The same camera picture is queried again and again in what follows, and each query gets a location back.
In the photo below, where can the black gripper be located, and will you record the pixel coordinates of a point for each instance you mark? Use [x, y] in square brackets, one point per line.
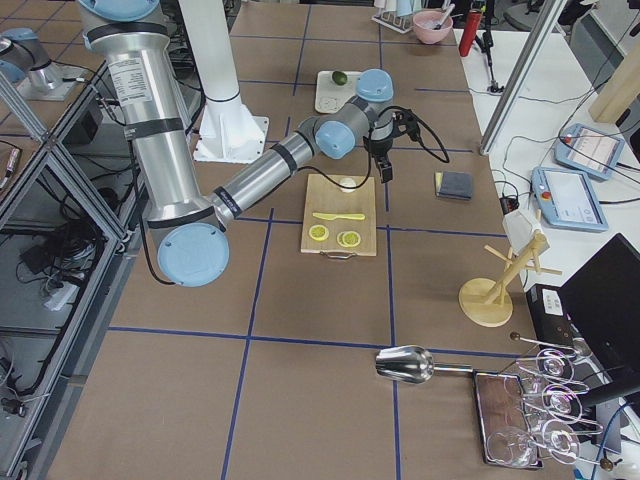
[378, 148]

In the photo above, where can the white bun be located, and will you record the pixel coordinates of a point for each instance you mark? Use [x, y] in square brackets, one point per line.
[347, 185]

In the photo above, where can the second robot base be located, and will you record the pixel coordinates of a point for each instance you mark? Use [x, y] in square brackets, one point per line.
[28, 66]

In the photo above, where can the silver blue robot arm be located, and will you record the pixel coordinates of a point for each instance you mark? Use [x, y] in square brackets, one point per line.
[196, 190]

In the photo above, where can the pink bowl with ice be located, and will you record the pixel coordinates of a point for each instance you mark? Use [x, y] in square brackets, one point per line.
[429, 28]

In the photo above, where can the dark sponge with yellow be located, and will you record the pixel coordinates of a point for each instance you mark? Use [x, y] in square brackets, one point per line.
[453, 185]

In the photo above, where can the wooden cutting board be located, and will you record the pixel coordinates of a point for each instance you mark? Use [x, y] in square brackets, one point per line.
[323, 195]

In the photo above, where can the lemon slice right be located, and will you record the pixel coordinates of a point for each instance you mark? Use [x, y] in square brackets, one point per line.
[348, 239]

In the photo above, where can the lemon slice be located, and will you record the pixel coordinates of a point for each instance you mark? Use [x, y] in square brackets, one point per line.
[318, 232]
[348, 239]

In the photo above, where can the yellow plastic knife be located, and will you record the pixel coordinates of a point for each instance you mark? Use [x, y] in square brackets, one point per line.
[336, 216]

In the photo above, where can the lemon slice left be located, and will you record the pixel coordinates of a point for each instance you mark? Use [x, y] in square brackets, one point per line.
[318, 232]

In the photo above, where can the white plastic tray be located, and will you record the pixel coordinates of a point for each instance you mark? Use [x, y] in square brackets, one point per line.
[330, 96]

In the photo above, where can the green avocado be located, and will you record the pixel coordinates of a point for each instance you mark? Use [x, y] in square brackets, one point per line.
[339, 78]

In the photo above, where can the wooden rod cup rack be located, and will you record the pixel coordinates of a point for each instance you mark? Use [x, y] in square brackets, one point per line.
[396, 15]

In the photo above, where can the wooden mug tree stand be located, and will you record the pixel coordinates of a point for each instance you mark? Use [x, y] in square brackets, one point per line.
[486, 302]

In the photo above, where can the black selfie stick tripod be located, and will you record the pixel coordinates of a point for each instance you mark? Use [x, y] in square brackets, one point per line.
[485, 43]

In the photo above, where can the red bottle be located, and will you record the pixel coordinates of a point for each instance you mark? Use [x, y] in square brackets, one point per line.
[472, 23]

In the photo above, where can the steel tube with black cap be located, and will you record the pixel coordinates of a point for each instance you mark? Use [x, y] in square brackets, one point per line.
[445, 15]

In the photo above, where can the near teach pendant tablet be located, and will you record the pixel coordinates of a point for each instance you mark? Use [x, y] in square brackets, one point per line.
[567, 199]

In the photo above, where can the teach pendant tablet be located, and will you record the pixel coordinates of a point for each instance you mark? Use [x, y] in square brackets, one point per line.
[589, 150]
[567, 199]

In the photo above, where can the metal scoop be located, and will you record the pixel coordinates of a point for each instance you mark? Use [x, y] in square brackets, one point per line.
[413, 364]

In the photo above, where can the far teach pendant tablet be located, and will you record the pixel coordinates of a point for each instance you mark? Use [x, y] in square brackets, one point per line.
[589, 150]

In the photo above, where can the black monitor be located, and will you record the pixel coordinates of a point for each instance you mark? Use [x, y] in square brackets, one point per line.
[602, 301]

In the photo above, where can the wine glass rack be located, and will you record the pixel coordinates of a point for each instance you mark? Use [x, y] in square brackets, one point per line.
[553, 405]

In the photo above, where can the dark tray with glasses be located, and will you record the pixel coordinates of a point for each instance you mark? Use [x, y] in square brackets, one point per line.
[499, 406]

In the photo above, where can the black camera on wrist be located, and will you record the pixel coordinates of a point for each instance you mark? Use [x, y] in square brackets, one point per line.
[406, 123]

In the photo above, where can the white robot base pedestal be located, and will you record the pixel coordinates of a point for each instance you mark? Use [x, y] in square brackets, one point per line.
[228, 131]

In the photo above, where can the aluminium frame post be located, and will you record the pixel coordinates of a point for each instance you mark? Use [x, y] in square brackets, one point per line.
[535, 41]

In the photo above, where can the aluminium frame side cage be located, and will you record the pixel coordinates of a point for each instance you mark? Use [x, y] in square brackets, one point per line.
[67, 200]

